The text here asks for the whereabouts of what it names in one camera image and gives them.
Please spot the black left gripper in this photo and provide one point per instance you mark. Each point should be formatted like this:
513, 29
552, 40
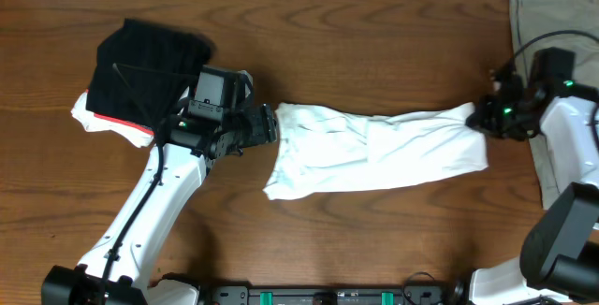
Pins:
270, 123

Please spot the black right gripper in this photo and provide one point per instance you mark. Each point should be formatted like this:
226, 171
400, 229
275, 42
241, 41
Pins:
480, 119

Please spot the white printed t-shirt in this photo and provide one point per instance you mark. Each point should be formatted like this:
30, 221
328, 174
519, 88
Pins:
322, 150

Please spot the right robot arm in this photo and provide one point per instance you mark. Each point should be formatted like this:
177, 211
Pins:
557, 263

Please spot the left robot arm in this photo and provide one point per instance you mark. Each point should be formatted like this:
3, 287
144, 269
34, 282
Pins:
218, 118

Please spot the olive grey garment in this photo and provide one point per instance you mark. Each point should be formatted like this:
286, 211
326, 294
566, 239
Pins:
532, 18

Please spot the white folded garment red trim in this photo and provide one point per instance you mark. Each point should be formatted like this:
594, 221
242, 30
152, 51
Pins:
140, 136

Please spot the black folded garment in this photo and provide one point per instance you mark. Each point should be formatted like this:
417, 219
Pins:
142, 70

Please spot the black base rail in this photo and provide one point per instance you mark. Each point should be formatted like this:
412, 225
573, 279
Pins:
412, 293

